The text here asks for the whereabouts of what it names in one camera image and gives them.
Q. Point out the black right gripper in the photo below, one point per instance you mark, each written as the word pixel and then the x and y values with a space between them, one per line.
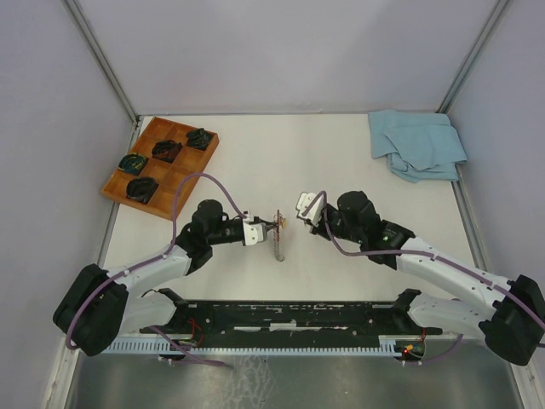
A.
pixel 318 230

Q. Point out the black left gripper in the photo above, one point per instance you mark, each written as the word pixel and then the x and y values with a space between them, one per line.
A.
pixel 259 220

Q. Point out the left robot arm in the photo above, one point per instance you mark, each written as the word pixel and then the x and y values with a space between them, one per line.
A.
pixel 104 303

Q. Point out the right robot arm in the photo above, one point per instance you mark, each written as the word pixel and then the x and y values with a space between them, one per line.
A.
pixel 507 315

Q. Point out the dark rolled cloth far right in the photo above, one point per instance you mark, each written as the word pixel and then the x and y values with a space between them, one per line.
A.
pixel 198 139

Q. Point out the light blue cloth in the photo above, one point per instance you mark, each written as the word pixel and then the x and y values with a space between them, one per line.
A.
pixel 416 146

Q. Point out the dark rolled cloth centre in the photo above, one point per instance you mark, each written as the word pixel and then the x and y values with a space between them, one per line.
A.
pixel 166 150

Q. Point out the wooden compartment tray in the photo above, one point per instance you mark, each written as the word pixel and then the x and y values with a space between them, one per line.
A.
pixel 165 202

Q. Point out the dark rolled cloth front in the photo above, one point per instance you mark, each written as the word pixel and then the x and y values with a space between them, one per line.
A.
pixel 141 189

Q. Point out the dark rolled cloth yellow pattern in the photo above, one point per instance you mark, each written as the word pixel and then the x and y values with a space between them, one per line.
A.
pixel 132 164

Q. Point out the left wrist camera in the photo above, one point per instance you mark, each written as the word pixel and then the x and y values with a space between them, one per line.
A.
pixel 247 219

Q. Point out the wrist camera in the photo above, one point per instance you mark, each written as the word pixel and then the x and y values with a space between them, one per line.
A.
pixel 309 207
pixel 247 219

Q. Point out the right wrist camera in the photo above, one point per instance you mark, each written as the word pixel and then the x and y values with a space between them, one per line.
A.
pixel 309 207

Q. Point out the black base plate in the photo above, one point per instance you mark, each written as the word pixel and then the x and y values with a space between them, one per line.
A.
pixel 294 323

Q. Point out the light blue cable duct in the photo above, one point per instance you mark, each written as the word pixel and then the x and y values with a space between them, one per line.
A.
pixel 158 345

